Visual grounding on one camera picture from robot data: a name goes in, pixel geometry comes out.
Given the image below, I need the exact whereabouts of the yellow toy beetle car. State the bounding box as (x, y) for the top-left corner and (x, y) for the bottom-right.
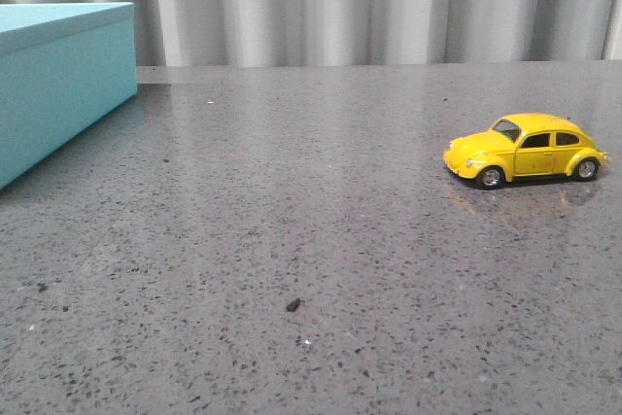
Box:
(443, 113), (609, 190)

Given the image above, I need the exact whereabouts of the light blue storage box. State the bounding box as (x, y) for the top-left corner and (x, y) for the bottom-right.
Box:
(1, 2), (137, 186)

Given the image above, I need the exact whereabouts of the small black debris piece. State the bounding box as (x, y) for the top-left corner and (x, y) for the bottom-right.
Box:
(286, 298), (301, 312)

